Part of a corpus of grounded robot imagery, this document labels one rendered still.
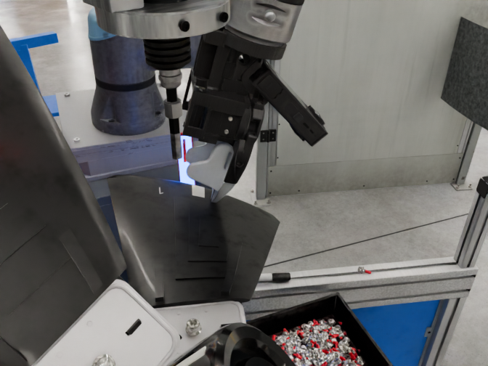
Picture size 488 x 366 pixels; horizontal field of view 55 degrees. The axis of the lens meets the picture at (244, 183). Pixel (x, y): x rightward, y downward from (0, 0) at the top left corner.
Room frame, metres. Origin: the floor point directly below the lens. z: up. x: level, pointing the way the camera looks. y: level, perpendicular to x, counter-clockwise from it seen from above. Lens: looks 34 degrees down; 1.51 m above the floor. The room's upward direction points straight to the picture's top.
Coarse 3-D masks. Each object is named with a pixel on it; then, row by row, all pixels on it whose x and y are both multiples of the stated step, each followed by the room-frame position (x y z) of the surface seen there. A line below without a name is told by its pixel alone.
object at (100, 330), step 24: (120, 288) 0.21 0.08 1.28; (96, 312) 0.20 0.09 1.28; (120, 312) 0.20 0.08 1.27; (144, 312) 0.21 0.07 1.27; (72, 336) 0.19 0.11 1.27; (96, 336) 0.19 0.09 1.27; (120, 336) 0.19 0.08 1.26; (144, 336) 0.20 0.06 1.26; (168, 336) 0.20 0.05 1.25; (48, 360) 0.17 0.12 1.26; (72, 360) 0.18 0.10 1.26; (120, 360) 0.18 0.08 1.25; (144, 360) 0.18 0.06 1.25; (168, 360) 0.19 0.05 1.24
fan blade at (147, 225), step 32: (128, 192) 0.46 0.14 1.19; (128, 224) 0.40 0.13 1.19; (160, 224) 0.40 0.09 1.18; (192, 224) 0.41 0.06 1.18; (224, 224) 0.42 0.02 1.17; (256, 224) 0.44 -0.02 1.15; (128, 256) 0.35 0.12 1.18; (160, 256) 0.35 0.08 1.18; (192, 256) 0.35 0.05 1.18; (224, 256) 0.35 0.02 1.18; (256, 256) 0.36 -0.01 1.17; (160, 288) 0.30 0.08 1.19; (192, 288) 0.30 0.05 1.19; (224, 288) 0.30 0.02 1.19
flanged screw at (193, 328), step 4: (188, 320) 0.26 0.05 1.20; (192, 320) 0.26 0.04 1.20; (196, 320) 0.26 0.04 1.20; (188, 324) 0.25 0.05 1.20; (192, 324) 0.26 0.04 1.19; (196, 324) 0.26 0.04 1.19; (188, 328) 0.25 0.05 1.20; (192, 328) 0.25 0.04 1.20; (196, 328) 0.25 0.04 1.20; (200, 328) 0.26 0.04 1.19; (188, 332) 0.25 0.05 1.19; (192, 332) 0.25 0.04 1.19; (196, 332) 0.25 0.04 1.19; (200, 332) 0.25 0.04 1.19
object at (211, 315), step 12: (168, 312) 0.28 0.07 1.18; (180, 312) 0.28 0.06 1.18; (192, 312) 0.28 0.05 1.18; (204, 312) 0.28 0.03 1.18; (216, 312) 0.28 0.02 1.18; (228, 312) 0.28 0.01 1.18; (240, 312) 0.27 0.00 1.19; (180, 324) 0.26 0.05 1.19; (204, 324) 0.26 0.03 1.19; (216, 324) 0.26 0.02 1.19; (192, 336) 0.25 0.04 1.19; (204, 336) 0.25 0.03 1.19; (180, 348) 0.24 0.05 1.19
